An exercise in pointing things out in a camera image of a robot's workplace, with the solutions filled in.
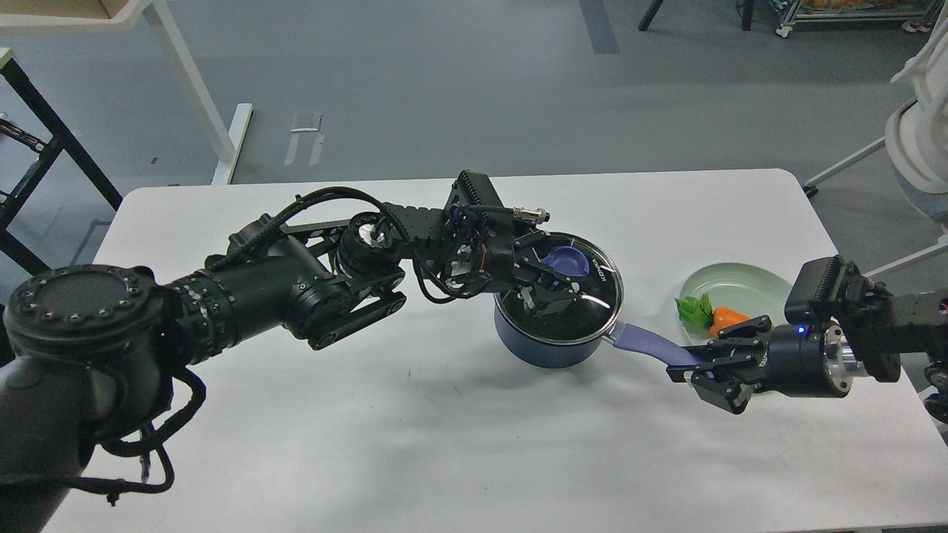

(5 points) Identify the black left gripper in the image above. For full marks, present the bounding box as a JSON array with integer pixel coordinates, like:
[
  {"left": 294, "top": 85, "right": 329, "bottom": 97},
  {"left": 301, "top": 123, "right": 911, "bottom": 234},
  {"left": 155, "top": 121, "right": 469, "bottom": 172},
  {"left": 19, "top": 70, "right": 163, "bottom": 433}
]
[{"left": 444, "top": 226, "right": 590, "bottom": 318}]

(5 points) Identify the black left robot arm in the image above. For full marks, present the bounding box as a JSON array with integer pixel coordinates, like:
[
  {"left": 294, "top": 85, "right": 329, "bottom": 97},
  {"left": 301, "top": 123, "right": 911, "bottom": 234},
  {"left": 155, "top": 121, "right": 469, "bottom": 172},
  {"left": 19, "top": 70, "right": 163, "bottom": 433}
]
[{"left": 1, "top": 171, "right": 589, "bottom": 532}]

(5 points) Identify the black metal rack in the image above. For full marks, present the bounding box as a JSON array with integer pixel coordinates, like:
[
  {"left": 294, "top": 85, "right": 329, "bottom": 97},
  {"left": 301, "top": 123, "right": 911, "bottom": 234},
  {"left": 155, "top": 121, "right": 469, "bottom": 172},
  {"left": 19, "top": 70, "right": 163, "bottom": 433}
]
[{"left": 1, "top": 48, "right": 123, "bottom": 275}]

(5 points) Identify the orange toy carrot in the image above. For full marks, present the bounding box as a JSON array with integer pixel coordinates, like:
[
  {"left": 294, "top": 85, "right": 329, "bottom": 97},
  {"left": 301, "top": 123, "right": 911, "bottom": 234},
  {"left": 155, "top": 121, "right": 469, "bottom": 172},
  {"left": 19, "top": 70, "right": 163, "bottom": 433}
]
[{"left": 675, "top": 293, "right": 750, "bottom": 337}]

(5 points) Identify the wheeled metal cart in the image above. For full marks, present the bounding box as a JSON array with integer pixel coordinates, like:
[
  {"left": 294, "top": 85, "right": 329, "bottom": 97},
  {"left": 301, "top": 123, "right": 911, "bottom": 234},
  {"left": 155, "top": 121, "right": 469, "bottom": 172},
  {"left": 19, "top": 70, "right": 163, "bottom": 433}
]
[{"left": 772, "top": 1, "right": 945, "bottom": 39}]

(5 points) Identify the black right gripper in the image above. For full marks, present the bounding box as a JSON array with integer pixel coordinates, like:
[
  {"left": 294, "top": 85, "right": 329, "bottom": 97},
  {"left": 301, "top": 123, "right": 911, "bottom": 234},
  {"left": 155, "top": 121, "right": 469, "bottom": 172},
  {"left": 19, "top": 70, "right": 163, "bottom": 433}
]
[{"left": 667, "top": 316, "right": 852, "bottom": 415}]

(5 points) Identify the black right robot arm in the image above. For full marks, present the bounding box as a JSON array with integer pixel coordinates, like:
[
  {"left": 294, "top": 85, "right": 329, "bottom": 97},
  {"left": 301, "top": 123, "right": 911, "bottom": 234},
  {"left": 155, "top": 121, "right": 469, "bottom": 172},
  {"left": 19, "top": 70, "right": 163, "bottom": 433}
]
[{"left": 667, "top": 255, "right": 947, "bottom": 423}]

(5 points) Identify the light green plate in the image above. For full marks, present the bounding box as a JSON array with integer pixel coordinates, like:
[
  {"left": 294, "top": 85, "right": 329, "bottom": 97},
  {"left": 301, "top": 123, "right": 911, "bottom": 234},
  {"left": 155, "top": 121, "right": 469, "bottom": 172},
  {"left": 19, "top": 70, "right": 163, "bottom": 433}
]
[{"left": 678, "top": 263, "right": 792, "bottom": 326}]

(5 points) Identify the dark blue saucepan purple handle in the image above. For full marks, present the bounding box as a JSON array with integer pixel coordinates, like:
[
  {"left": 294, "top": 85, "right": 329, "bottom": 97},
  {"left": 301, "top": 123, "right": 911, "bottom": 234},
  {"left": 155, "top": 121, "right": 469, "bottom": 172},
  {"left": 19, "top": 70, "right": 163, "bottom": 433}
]
[{"left": 494, "top": 292, "right": 704, "bottom": 369}]

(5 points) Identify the white table frame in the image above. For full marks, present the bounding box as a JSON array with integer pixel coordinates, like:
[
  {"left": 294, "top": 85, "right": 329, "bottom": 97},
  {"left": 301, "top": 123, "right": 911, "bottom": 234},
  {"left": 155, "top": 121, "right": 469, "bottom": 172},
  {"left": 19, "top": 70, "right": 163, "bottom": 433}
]
[{"left": 1, "top": 1, "right": 254, "bottom": 185}]

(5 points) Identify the glass pot lid purple knob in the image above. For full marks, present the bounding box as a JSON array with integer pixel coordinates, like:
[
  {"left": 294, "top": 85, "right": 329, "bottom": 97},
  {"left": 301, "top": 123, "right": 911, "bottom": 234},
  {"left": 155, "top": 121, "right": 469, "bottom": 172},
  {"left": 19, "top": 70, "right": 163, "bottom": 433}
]
[{"left": 495, "top": 232, "right": 623, "bottom": 346}]

